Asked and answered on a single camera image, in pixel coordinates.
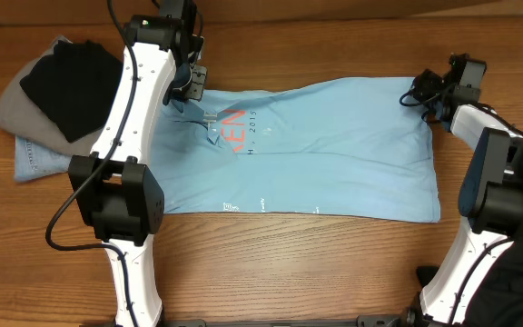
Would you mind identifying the light blue printed t-shirt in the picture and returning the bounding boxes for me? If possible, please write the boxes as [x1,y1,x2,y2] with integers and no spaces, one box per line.
[150,77,440,223]

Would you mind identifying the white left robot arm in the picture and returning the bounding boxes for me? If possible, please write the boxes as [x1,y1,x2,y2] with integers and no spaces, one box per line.
[67,1,207,326]

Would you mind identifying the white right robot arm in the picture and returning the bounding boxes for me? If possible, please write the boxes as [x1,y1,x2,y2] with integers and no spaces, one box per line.
[390,54,523,326]

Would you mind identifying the folded black garment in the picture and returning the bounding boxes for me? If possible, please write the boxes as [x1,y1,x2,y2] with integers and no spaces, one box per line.
[20,40,123,143]

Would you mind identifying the folded grey garment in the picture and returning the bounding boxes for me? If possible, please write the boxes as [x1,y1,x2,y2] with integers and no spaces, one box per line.
[0,35,102,155]

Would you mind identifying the folded blue jeans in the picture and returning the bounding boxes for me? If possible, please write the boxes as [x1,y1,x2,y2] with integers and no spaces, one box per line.
[13,134,94,183]

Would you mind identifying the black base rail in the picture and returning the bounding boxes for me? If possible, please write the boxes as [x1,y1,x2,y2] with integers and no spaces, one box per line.
[156,313,426,327]

